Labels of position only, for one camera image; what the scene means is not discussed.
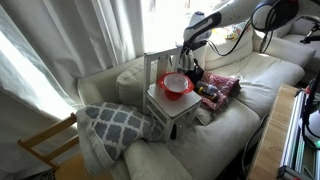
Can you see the black hat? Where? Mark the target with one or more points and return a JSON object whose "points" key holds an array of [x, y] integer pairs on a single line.
{"points": [[196, 75]]}

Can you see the clear plastic water bottle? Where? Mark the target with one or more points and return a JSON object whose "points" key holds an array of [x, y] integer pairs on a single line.
{"points": [[210, 88]]}

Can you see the grey white striped towel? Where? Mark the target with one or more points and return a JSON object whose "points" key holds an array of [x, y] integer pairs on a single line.
{"points": [[186, 61]]}

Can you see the white round device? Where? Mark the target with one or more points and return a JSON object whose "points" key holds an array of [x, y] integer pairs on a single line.
{"points": [[315, 128]]}

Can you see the black camera stand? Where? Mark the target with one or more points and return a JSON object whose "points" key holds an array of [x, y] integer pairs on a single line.
{"points": [[311, 36]]}

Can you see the pink patterned pillow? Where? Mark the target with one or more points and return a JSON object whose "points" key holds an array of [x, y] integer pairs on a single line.
{"points": [[227, 86]]}

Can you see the white fabric sofa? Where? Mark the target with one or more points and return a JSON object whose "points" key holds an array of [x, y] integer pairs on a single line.
{"points": [[213, 143]]}

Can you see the white sheer curtain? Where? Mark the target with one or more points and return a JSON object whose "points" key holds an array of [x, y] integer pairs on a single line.
{"points": [[66, 40]]}

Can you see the small white wooden chair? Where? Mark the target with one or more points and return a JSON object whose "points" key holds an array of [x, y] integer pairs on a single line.
{"points": [[170, 109]]}

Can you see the red tipped tool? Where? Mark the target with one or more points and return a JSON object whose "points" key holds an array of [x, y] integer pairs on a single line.
{"points": [[310, 89]]}

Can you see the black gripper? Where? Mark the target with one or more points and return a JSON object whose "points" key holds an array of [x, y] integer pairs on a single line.
{"points": [[196, 44]]}

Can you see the aluminium frame rails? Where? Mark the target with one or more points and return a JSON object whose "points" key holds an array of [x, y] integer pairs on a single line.
{"points": [[295, 133]]}

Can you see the light wooden chair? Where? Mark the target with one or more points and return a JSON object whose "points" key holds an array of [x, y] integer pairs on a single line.
{"points": [[46, 135]]}

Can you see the floral print pillow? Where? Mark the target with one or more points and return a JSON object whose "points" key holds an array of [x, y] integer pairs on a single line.
{"points": [[233, 32]]}

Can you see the red bowl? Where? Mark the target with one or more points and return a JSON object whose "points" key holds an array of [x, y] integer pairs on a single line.
{"points": [[175, 85]]}

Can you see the black bottle with yellow band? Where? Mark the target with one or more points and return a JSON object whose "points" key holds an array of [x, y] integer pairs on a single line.
{"points": [[210, 96]]}

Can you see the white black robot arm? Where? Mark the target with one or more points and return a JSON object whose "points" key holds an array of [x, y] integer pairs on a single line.
{"points": [[233, 10]]}

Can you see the grey white lattice pillow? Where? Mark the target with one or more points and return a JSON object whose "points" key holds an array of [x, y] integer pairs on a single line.
{"points": [[113, 130]]}

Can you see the light wooden table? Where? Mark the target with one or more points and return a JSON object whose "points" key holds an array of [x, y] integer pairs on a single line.
{"points": [[270, 143]]}

